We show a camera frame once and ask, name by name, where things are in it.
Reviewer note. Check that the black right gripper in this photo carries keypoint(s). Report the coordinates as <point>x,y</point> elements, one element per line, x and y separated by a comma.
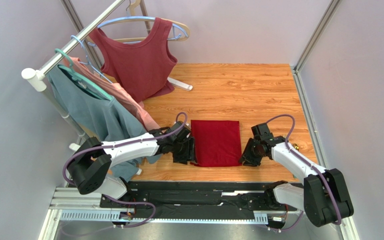
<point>248,154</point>

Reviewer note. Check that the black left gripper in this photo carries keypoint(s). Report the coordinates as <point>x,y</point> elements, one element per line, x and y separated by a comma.
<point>189,154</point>

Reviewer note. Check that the red cloth napkin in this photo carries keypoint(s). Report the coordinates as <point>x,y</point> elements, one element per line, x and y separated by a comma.
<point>217,143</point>

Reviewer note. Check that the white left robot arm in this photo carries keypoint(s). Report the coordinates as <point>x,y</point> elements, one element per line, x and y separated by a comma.
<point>89,165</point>

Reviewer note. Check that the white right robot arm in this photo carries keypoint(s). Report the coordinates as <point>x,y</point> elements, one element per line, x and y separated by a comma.
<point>324,196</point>

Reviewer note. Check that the maroon tank top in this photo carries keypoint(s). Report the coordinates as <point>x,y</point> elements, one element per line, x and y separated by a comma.
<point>143,72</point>

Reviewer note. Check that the pink hanging shirt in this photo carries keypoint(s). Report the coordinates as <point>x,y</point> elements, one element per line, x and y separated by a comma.
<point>121,95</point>

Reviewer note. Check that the grey-blue hanging shirt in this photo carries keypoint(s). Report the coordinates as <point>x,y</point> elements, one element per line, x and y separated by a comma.
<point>107,119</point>

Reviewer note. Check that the light blue clothes hanger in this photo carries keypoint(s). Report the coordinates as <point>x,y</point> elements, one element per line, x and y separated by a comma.
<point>98,38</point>

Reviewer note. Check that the teal clothes hanger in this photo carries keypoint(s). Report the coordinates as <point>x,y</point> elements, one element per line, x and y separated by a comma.
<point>81,81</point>

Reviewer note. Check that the wooden clothes hanger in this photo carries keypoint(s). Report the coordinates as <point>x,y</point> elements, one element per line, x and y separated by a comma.
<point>156,27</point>

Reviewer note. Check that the white clothes rack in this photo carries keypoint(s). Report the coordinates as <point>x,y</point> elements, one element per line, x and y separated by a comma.
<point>36,77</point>

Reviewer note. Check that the blue wire clothes hanger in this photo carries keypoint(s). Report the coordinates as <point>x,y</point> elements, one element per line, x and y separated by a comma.
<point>88,62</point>

